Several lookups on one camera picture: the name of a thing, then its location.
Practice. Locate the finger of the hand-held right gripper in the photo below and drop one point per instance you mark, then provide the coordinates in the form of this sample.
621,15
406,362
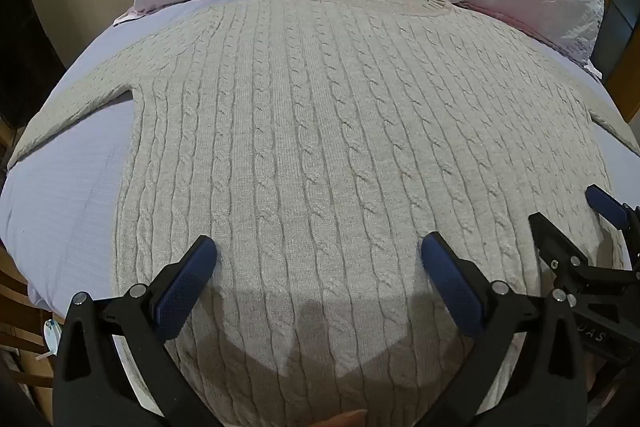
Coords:
550,238
606,205

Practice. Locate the wooden bed frame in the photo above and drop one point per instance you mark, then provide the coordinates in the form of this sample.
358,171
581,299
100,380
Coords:
617,57

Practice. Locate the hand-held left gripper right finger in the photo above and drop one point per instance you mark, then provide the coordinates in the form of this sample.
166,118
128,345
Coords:
450,283

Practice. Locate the dark cabinet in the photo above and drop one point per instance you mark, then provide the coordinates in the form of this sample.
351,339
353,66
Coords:
25,47

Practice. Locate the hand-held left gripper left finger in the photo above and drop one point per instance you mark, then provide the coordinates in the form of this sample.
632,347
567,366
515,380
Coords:
186,283

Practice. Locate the lavender bed sheet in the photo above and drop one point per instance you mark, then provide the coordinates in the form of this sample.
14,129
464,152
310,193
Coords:
70,177

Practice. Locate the small white plastic object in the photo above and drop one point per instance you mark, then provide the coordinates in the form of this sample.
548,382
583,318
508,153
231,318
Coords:
51,334

